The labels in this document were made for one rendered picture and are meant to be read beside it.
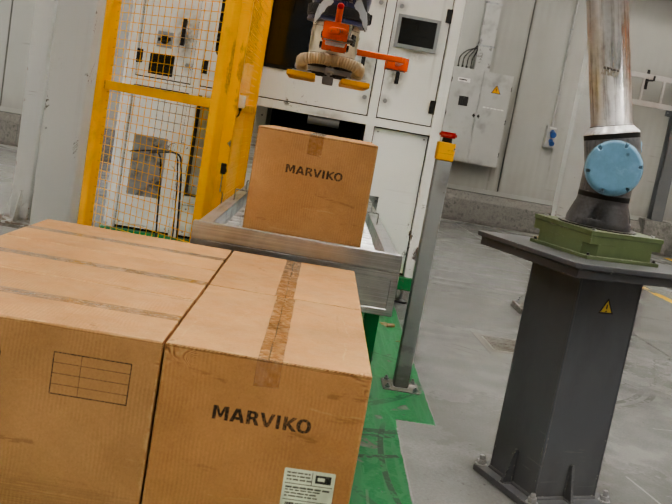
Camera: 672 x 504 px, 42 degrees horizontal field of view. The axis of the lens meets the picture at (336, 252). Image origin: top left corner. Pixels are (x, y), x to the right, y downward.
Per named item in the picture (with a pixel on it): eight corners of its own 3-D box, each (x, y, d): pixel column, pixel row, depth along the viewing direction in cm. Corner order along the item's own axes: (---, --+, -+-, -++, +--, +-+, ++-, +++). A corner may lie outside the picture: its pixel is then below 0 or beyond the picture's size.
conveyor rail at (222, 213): (247, 210, 524) (252, 178, 521) (256, 211, 524) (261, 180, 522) (184, 279, 296) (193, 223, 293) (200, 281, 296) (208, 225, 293)
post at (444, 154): (391, 383, 363) (437, 140, 349) (407, 385, 363) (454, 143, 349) (392, 387, 356) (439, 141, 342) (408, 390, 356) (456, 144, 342)
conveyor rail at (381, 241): (356, 229, 526) (361, 197, 524) (364, 230, 526) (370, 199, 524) (376, 311, 298) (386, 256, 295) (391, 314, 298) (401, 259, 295)
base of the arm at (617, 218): (603, 223, 277) (610, 192, 275) (643, 236, 259) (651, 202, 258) (552, 216, 270) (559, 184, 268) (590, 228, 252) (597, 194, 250)
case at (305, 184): (256, 224, 355) (272, 124, 350) (354, 241, 356) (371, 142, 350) (239, 244, 296) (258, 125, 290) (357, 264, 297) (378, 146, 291)
